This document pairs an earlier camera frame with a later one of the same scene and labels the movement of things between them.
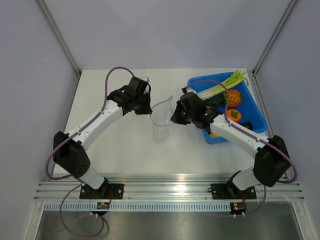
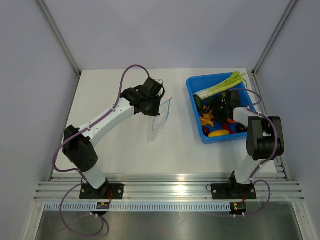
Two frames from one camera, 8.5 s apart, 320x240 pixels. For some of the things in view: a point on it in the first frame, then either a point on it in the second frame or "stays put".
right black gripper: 177,118 -> 216,101
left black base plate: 109,191 stays put
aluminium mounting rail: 138,188 stays put
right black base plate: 228,191 stays put
